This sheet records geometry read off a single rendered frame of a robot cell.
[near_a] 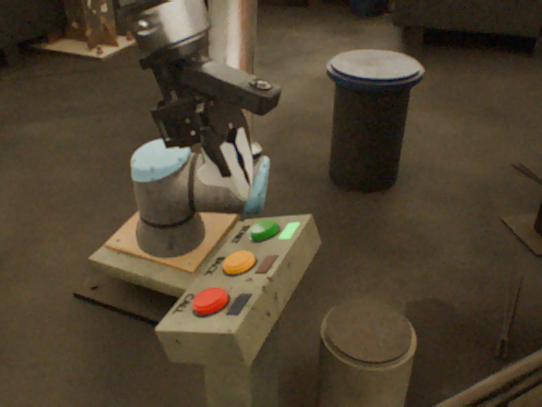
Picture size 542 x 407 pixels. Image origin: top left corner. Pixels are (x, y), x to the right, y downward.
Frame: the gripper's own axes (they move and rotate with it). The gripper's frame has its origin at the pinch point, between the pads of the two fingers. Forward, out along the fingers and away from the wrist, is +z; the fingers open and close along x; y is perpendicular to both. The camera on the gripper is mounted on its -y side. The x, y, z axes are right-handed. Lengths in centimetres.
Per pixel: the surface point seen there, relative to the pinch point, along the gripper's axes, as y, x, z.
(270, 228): -1.6, 0.7, 5.5
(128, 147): 123, -107, 26
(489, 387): -31.0, 26.6, 3.7
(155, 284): 58, -31, 38
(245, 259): -1.4, 7.8, 5.5
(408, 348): -17.3, 4.5, 21.7
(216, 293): -1.0, 14.5, 5.5
